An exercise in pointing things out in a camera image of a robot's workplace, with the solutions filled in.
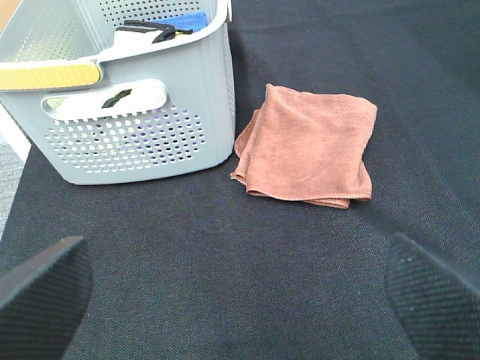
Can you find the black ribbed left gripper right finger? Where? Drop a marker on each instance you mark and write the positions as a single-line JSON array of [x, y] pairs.
[[435, 297]]

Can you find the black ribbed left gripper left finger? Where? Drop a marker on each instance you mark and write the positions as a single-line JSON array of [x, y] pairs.
[[44, 300]]

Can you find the brown towel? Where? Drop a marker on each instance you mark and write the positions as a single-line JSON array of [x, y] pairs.
[[301, 146]]

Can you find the grey perforated plastic basket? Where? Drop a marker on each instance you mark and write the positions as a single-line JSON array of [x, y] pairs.
[[161, 110]]

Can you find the white cloth in basket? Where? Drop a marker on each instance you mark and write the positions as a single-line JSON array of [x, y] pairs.
[[129, 39]]

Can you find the blue cloth in basket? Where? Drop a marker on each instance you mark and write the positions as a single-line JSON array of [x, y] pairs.
[[191, 21]]

